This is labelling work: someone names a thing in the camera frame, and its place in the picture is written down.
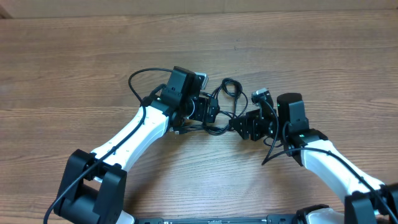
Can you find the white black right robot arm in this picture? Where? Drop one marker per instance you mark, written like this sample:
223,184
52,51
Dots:
365,198

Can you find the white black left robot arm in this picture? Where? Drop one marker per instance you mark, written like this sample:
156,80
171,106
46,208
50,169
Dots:
93,184

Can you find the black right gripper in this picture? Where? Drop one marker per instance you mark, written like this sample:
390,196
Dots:
250,124

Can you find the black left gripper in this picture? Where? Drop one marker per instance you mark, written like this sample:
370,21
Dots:
200,114

